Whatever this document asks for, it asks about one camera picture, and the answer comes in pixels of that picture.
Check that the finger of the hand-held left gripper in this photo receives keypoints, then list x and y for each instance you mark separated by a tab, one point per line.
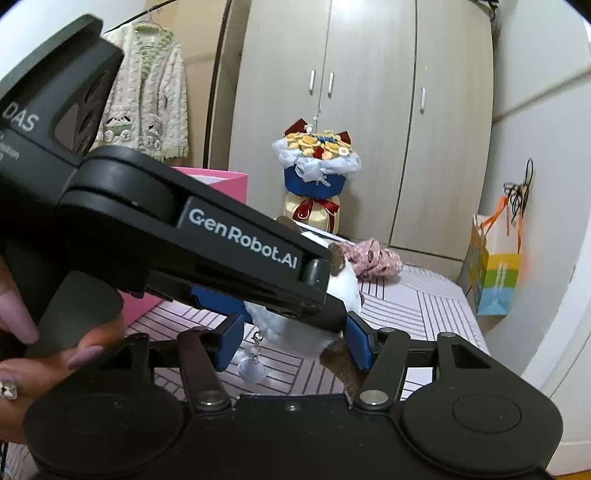
277	302
249	240

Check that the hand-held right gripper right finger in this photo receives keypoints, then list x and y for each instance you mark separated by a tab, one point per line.
360	341

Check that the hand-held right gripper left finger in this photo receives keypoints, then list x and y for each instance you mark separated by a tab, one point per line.
228	341

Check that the white plush toy brown ears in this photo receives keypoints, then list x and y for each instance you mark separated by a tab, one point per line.
300	327

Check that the pink cardboard box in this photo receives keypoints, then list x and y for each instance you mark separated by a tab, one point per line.
221	189

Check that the person's left hand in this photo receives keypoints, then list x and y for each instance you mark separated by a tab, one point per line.
27	383

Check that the cream gift box red ribbon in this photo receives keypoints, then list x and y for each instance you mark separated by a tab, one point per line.
311	210

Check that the striped bed sheet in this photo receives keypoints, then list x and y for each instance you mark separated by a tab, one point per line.
429	314

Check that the pink floral scrunchie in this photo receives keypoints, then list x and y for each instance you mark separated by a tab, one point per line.
374	261

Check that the yellow flower bouquet blue wrap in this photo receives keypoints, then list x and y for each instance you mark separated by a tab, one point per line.
318	157

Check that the black clothes rack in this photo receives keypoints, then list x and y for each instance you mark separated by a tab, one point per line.
213	115

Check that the white green knit cardigan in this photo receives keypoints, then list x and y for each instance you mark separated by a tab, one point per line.
147	92

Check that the colourful paper gift bag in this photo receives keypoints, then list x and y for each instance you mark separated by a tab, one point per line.
501	277

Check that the beige wardrobe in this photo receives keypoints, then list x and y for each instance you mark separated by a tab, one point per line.
369	92

